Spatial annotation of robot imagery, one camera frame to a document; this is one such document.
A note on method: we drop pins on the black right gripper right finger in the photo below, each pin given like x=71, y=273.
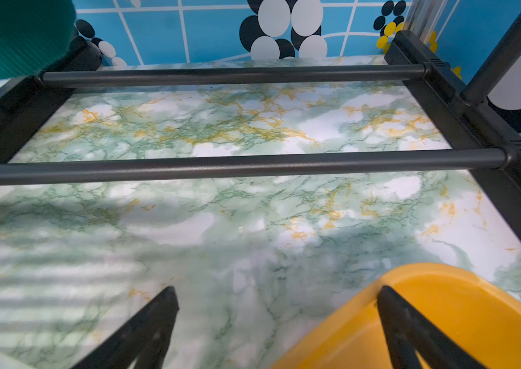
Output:
x=412, y=338

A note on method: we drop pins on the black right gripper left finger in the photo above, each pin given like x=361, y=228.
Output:
x=143, y=341

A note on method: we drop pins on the green jacket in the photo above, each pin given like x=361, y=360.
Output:
x=34, y=35

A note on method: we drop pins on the yellow plastic tray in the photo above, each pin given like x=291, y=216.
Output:
x=476, y=315

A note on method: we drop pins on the black clothes rack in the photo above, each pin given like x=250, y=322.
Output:
x=480, y=140

